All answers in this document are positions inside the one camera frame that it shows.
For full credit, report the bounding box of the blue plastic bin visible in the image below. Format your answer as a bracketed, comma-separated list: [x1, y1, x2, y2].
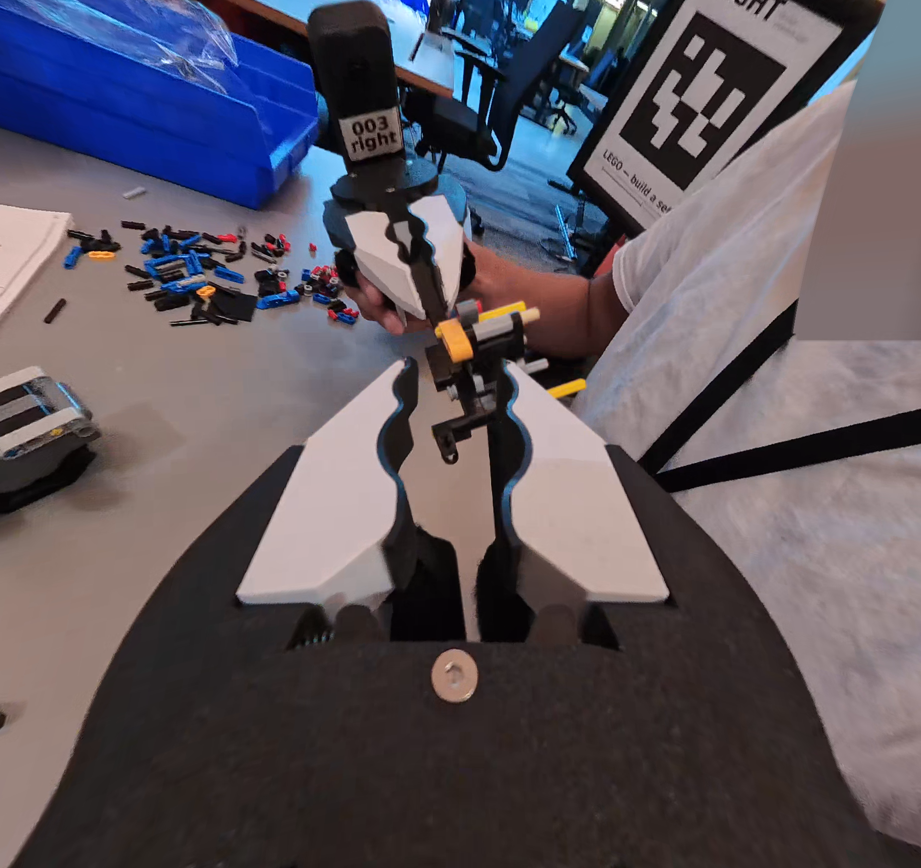
[0, 0, 322, 211]

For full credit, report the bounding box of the small pile of lego pieces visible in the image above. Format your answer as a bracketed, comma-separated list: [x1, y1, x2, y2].
[65, 219, 361, 329]

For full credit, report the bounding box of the person's right forearm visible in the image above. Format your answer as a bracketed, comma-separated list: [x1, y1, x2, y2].
[524, 263, 633, 362]

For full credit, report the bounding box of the person's right hand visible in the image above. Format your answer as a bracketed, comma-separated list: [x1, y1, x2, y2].
[344, 240, 535, 340]

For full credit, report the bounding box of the clear plastic bag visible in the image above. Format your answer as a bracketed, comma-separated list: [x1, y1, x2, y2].
[0, 0, 243, 103]

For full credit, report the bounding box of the small black yellow lego assembly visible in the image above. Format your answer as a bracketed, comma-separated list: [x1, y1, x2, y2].
[425, 299, 588, 466]

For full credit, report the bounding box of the background wooden desk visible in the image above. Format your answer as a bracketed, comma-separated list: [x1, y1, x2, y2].
[214, 0, 459, 100]

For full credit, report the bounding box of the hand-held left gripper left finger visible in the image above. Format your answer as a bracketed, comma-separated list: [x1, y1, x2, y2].
[236, 357, 467, 643]

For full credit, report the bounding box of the open instruction booklet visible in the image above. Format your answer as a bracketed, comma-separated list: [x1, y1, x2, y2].
[0, 204, 75, 322]

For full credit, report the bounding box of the grey and black lego assembly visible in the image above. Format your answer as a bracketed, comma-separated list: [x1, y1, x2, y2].
[0, 366, 102, 514]

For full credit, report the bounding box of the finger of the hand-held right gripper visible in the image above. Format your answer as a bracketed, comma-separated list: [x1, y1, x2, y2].
[344, 207, 449, 328]
[406, 193, 467, 318]

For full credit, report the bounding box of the black framed marker sign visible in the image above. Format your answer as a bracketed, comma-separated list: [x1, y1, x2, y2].
[567, 0, 887, 237]

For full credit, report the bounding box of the black harness strap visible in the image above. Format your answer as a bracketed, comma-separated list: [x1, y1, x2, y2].
[639, 299, 798, 477]
[655, 411, 921, 495]

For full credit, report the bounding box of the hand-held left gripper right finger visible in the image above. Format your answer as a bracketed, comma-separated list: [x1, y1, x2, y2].
[475, 360, 672, 644]

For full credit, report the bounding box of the black office chair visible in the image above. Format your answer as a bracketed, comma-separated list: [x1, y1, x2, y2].
[409, 0, 588, 172]

